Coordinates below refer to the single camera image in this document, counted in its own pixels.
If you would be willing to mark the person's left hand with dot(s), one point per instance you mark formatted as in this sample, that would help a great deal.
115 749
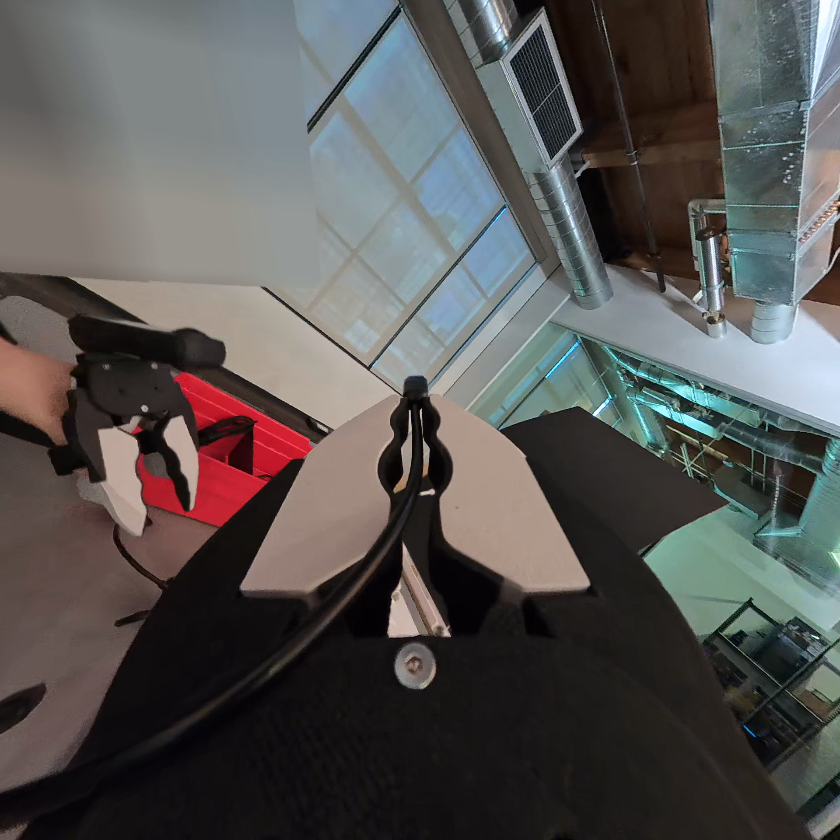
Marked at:
33 394

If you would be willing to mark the red plastic bin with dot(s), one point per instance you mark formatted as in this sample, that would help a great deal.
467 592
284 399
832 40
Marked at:
216 485

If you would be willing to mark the silver ceiling pipes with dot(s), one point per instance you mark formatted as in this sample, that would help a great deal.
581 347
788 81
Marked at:
712 275

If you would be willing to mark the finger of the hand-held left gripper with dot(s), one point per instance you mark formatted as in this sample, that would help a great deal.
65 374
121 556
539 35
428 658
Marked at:
121 479
184 453

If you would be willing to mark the black oval mesh pad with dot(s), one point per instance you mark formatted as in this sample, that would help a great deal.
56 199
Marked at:
19 709

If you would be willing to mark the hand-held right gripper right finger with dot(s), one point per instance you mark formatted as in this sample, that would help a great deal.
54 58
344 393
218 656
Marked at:
512 525

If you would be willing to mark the white vent grille box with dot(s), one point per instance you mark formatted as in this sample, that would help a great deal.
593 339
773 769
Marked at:
525 98

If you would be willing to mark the black bin divider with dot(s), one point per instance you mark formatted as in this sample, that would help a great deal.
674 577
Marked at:
239 446

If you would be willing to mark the black panel wooden board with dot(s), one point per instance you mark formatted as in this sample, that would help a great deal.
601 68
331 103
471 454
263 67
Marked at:
590 472

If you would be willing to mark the black shelf rack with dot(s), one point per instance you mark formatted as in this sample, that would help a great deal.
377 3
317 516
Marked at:
754 656

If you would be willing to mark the spiral silver duct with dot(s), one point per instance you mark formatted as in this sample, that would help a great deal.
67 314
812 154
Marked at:
571 243

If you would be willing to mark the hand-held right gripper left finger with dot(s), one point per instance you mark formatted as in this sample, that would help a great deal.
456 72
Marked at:
321 518

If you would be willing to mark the rectangular metal duct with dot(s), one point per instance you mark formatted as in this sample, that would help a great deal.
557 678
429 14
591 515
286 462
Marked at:
768 131

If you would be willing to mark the black ceiling pipe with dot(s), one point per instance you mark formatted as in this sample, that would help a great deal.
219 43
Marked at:
630 157

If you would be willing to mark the large gridded window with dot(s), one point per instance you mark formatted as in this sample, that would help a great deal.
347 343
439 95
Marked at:
407 197

